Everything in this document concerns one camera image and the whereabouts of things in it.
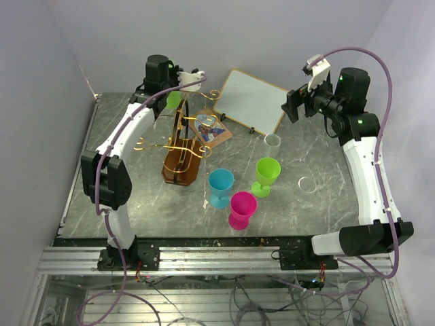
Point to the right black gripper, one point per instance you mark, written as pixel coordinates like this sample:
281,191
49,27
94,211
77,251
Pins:
296,98

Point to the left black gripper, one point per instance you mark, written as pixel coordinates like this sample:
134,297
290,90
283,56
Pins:
175,70

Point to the green wine glass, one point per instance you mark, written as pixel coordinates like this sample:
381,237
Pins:
267,171
173,100

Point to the clear wine glass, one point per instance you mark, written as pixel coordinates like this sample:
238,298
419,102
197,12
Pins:
272,144
307,185

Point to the gold wine glass rack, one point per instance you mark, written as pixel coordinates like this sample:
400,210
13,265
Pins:
181,164

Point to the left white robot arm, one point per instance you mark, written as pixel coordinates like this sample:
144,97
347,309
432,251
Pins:
105,178

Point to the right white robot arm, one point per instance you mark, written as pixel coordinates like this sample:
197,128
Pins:
380,225

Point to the blue wine glass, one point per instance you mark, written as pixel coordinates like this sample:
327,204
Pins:
220,182

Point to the pink wine glass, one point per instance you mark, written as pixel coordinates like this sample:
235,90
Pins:
243,205

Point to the gold framed whiteboard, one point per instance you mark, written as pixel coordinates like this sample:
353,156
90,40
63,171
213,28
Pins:
251,102

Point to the small illustrated book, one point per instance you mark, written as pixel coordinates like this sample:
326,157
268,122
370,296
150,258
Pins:
209,129

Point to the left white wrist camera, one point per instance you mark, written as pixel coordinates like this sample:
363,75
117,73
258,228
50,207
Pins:
191,82

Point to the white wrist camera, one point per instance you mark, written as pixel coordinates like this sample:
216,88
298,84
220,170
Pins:
191,82
318,68

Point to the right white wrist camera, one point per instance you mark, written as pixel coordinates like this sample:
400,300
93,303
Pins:
318,68

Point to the aluminium rail frame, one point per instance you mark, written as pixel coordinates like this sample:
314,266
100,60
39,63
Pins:
77,259

